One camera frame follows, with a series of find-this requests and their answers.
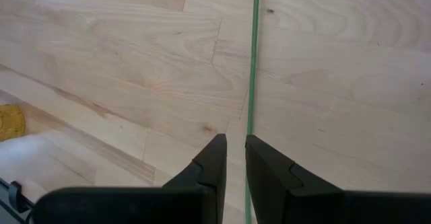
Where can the red artificial flower bunch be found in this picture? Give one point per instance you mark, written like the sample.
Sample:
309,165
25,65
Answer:
253,66

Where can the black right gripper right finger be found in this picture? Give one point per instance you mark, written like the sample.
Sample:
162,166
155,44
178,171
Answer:
269,183

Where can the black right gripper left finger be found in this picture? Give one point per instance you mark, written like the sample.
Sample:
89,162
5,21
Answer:
208,170

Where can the gold embossed vase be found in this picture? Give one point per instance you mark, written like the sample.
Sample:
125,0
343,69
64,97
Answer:
11,123

